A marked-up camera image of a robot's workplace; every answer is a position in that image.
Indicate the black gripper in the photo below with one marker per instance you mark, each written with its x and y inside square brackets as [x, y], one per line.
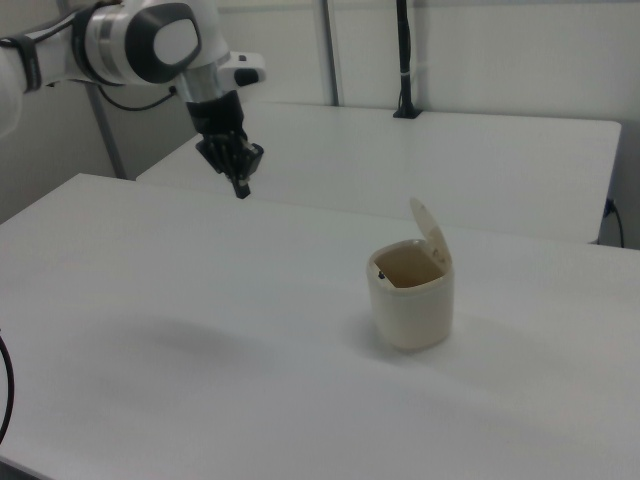
[222, 130]

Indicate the cream trash bin lid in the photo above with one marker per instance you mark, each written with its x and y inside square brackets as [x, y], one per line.
[431, 232]

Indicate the cream trash bin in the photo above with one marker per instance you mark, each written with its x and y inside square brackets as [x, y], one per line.
[415, 320]

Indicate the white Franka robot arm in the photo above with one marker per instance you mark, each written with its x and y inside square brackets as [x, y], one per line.
[125, 45]

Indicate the white side table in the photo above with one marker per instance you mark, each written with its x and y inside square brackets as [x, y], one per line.
[425, 160]

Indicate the black pole with clamp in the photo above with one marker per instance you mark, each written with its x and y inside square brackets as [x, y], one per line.
[406, 50]

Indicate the grey aluminium frame post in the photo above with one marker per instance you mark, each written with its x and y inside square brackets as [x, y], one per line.
[330, 50]

